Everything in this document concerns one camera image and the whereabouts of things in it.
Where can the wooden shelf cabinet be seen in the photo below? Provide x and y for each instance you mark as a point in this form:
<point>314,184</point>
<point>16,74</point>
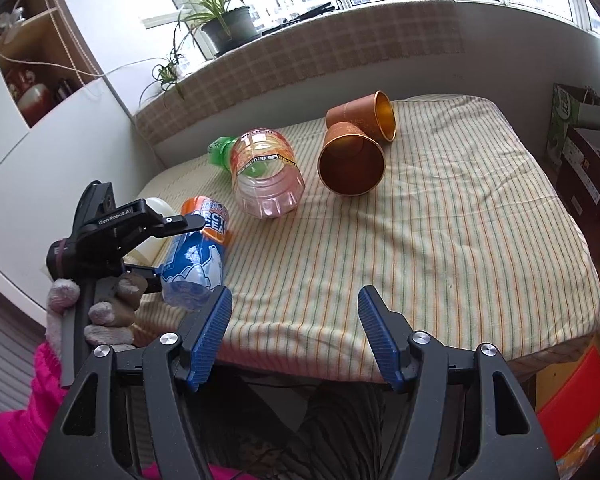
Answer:
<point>41,36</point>

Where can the white plastic cup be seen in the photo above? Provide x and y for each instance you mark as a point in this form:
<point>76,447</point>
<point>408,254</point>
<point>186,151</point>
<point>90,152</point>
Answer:
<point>148,250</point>

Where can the orange blue Arctic Ocean cup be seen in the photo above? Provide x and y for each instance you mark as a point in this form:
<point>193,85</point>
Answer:
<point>194,263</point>

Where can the orange paper cup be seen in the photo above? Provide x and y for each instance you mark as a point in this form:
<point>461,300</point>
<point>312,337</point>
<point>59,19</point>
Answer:
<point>350,163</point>
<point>373,114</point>

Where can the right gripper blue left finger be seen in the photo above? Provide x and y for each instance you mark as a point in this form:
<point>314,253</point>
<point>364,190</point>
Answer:
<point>202,343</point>

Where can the pink transparent bottle cup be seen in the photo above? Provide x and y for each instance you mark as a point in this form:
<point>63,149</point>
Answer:
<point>267,182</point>

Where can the brown checkered backrest cloth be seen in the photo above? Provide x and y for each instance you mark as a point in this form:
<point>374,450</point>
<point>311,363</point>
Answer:
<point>314,48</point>

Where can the orange paper cup rear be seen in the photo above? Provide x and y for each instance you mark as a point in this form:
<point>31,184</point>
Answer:
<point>373,114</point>

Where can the red teapot on shelf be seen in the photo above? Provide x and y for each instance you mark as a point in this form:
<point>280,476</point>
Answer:
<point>32,98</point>

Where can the green white cardboard box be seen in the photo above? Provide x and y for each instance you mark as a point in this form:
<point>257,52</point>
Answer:
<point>571,107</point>

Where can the green plastic bottle cup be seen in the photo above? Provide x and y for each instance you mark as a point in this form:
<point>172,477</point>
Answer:
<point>219,152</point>

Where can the red orange box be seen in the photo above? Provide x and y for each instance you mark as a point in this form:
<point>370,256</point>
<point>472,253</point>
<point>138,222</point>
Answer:
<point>568,403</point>

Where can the potted spider plant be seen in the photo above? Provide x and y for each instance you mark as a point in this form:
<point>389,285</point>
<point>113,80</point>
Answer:
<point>213,27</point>

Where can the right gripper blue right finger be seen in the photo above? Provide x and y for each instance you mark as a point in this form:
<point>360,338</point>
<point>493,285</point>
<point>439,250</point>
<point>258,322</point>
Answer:
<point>376,320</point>

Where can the pink garment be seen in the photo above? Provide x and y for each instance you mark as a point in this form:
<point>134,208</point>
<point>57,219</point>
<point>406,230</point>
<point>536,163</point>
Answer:
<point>23,432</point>

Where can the white gloved left hand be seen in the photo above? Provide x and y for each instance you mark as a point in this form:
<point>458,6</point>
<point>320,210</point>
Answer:
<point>112,317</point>

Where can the orange paper cup front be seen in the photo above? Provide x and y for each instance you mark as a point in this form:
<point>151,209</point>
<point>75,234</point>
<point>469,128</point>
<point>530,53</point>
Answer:
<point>350,163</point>

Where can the visible black finger of the left gripper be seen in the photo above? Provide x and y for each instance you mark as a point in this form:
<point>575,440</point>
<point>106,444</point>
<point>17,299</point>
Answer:
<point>177,225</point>

